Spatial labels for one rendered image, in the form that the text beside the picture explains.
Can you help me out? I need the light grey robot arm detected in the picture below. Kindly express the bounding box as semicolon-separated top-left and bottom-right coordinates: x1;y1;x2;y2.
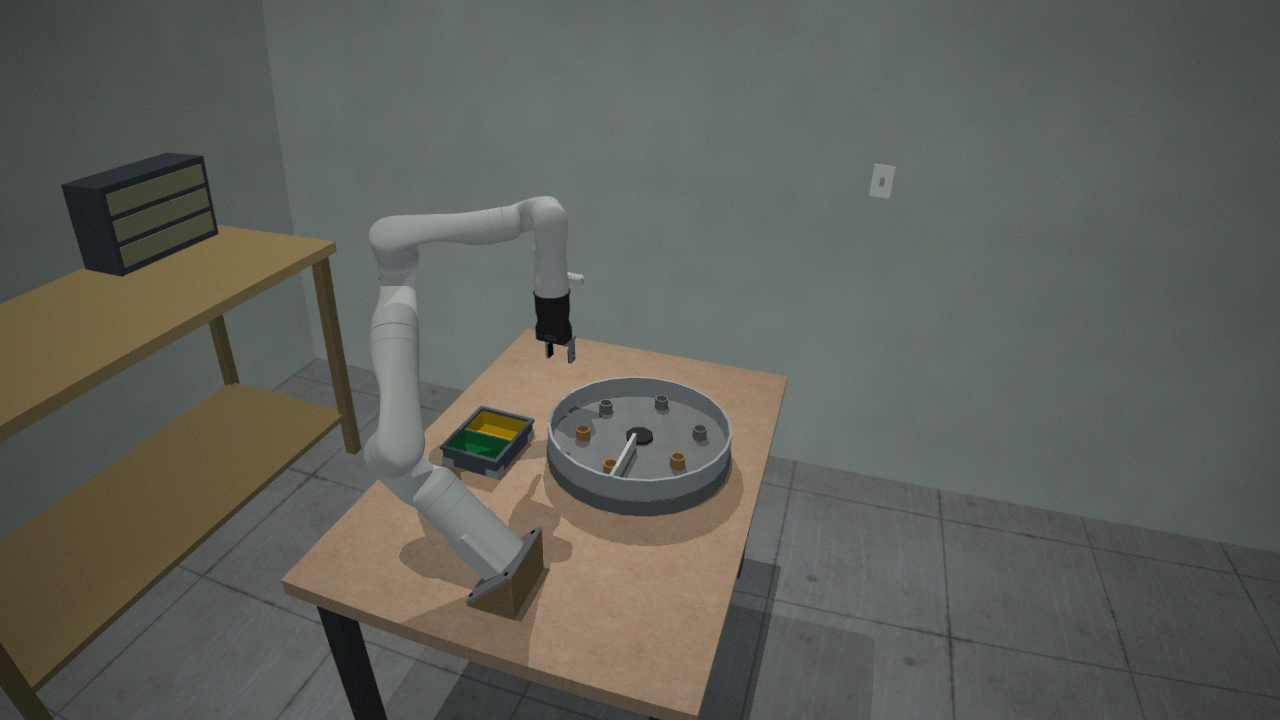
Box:
364;196;568;580

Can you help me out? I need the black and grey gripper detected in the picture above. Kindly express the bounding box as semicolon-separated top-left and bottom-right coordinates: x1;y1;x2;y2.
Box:
532;272;584;364

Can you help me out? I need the grey round turntable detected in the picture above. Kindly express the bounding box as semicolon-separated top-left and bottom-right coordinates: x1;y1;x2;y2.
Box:
547;375;732;518

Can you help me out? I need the dark grey divided bin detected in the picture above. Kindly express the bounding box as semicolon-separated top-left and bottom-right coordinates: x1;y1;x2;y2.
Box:
440;406;534;480

